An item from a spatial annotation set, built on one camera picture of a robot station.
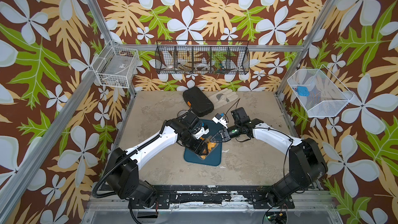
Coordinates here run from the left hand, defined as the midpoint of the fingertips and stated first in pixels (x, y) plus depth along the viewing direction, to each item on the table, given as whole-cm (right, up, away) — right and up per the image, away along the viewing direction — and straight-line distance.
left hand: (203, 148), depth 78 cm
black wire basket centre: (0, +54, +21) cm, 58 cm away
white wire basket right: (+63, +27, -1) cm, 68 cm away
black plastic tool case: (-2, +25, +30) cm, 39 cm away
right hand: (+4, +5, -2) cm, 6 cm away
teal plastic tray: (+6, -5, 0) cm, 8 cm away
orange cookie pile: (+4, +2, 0) cm, 4 cm away
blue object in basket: (+57, +31, +8) cm, 65 cm away
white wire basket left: (-49, +45, +8) cm, 67 cm away
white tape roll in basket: (0, +47, +21) cm, 52 cm away
